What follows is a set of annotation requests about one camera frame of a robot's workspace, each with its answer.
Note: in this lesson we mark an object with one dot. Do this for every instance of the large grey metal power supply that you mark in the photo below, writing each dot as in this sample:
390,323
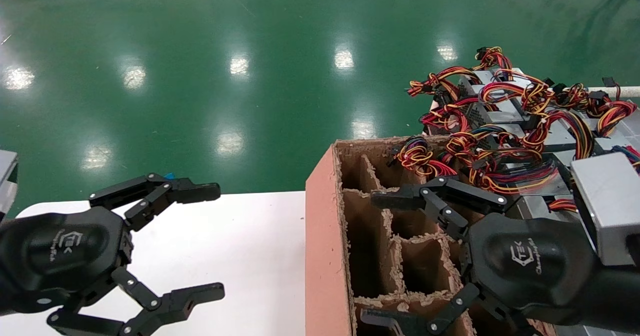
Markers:
535,206

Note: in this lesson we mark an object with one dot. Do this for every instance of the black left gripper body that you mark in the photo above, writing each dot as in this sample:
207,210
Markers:
60,256

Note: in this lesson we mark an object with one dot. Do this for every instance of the grey power supply perforated side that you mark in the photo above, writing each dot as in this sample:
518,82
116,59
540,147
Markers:
505,111

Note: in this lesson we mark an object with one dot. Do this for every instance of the brown cardboard box with dividers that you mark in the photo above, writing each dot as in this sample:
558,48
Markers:
325,256

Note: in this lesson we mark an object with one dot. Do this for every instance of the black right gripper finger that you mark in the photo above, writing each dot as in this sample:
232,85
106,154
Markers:
400,198
395,323

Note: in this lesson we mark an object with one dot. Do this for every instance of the white pipe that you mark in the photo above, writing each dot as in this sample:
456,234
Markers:
632,91

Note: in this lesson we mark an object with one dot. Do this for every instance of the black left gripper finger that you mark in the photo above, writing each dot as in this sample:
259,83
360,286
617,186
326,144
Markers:
190,192
185,301

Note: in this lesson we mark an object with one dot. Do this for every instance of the small blue scrap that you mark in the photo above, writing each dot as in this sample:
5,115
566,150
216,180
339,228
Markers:
168,176

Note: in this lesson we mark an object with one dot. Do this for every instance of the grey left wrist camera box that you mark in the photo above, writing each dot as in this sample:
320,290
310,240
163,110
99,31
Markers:
6,181

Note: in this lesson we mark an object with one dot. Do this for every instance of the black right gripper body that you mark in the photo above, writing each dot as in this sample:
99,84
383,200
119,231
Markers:
530,261

